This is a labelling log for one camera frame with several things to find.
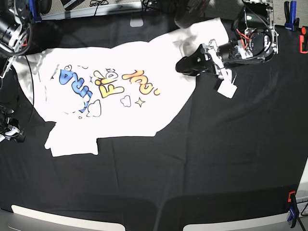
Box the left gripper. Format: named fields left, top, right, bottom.
left=175, top=39, right=237, bottom=83

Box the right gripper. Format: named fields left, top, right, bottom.
left=0, top=105, right=25, bottom=142

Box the white printed t-shirt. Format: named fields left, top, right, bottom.
left=13, top=18, right=229, bottom=157

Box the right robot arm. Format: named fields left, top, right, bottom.
left=0, top=0, right=33, bottom=142

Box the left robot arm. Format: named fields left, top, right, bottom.
left=176, top=0, right=278, bottom=81

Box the blue clamp top right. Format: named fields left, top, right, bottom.
left=284, top=0, right=299, bottom=31

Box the red clamp top right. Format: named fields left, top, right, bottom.
left=299, top=26, right=308, bottom=54

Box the red blue clamp bottom right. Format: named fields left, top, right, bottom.
left=287, top=191, right=299, bottom=228

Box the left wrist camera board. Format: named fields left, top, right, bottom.
left=217, top=80, right=237, bottom=99

